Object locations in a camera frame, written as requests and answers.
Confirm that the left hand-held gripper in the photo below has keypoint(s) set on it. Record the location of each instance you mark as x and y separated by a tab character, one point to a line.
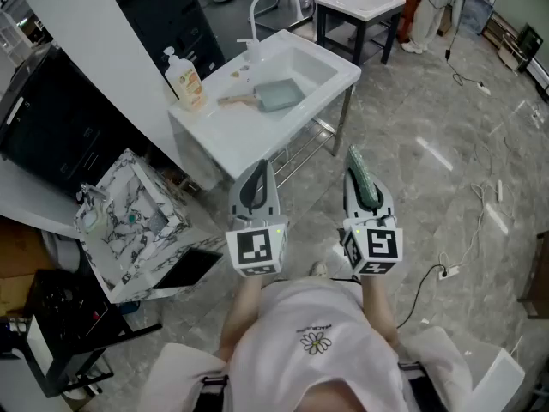
255	247

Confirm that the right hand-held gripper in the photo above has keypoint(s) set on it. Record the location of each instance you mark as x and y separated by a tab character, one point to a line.
379	245

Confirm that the green scrubbing sponge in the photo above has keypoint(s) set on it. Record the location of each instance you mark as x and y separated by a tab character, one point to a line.
362	174

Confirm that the person's left forearm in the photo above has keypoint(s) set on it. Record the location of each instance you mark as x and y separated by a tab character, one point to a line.
242	311

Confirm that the person's right forearm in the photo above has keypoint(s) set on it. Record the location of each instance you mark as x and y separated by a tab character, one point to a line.
379	307

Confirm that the white ceramic sink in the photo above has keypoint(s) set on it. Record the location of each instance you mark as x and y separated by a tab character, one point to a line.
240	135

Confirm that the person's shoe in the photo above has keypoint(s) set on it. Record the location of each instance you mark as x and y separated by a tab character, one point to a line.
318	269

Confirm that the metal sink stand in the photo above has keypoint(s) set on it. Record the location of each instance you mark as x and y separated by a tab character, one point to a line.
342	114

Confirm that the white power strip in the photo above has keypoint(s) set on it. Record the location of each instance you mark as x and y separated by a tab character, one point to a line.
484	88
448	272
499	189

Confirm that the clear soap pump bottle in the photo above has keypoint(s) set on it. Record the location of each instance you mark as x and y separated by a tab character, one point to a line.
188	88

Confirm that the person's white daisy shirt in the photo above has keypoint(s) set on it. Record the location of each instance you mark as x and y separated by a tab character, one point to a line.
300	316

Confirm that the marble pattern sink cabinet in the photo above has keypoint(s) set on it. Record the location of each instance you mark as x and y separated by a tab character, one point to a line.
128	230

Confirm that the black sink stand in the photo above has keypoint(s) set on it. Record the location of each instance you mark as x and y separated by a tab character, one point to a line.
363	41

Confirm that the white curved faucet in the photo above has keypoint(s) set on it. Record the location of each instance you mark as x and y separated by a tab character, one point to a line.
256	28

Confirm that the brown wooden furniture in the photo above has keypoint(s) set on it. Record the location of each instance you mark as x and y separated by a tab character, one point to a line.
538	273

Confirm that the tall black cabinet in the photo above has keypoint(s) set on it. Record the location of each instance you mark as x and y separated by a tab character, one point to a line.
171	24

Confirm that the small white square sink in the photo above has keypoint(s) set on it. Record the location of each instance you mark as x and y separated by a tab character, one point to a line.
364	0

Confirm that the black kitchen appliance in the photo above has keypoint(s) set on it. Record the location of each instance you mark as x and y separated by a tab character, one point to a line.
56	122

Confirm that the blue floor mat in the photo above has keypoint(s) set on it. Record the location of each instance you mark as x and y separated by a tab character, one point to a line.
476	13

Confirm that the white chair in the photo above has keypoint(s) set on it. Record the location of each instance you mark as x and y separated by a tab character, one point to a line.
497	380

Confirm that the black metal cart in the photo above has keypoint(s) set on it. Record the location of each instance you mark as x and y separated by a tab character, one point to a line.
64	307

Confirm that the cardboard box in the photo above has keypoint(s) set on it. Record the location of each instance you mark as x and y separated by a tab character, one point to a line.
21	251

